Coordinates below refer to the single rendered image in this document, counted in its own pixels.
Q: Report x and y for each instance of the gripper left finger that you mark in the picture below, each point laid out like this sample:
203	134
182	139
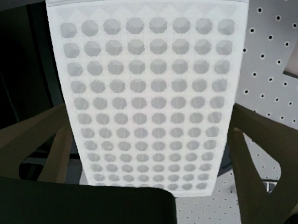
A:
20	140

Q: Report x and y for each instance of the white multi-well plate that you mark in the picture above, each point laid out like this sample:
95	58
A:
161	61

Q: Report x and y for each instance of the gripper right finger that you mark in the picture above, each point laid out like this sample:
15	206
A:
281	143

